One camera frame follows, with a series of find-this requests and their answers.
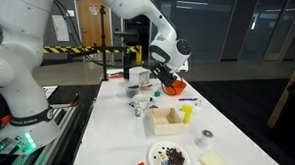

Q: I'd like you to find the yellow block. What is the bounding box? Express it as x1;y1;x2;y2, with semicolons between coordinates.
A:
183;109;193;125
180;104;194;113

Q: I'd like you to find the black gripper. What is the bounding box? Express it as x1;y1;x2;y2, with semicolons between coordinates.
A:
150;60;180;89

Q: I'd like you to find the pale yellow sticky pad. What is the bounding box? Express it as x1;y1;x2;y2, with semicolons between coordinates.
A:
198;150;230;165

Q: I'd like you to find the patterned paper cup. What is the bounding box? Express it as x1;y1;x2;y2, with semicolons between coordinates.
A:
131;93;152;121

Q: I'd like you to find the clear white plastic box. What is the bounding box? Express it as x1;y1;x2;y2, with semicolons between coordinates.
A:
128;65;153;88

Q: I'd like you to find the yellow black hazard barrier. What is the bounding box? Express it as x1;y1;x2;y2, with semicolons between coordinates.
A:
41;42;143;69

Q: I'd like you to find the clear container with black contents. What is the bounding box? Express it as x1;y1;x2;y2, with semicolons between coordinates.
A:
125;84;142;99

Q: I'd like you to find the white paper plate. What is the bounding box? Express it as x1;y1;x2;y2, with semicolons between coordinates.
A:
146;140;191;165

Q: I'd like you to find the wooden door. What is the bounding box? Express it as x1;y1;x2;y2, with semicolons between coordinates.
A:
76;0;114;48

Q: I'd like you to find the white paper notice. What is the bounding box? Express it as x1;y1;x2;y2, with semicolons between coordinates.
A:
51;14;71;44

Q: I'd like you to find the open wooden box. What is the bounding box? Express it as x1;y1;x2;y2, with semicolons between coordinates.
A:
151;106;187;137

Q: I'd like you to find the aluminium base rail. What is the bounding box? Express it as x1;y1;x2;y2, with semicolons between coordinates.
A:
0;103;83;165

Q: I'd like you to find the coffee beans pile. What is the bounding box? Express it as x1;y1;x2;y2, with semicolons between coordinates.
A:
164;145;186;165

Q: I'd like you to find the blue pen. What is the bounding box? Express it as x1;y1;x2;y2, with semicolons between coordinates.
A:
177;96;198;102

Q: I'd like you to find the orange plastic bowl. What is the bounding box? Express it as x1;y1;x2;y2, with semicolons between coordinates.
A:
162;78;188;97

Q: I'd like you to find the black camera stand pole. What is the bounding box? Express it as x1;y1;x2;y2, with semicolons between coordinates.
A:
64;3;132;84

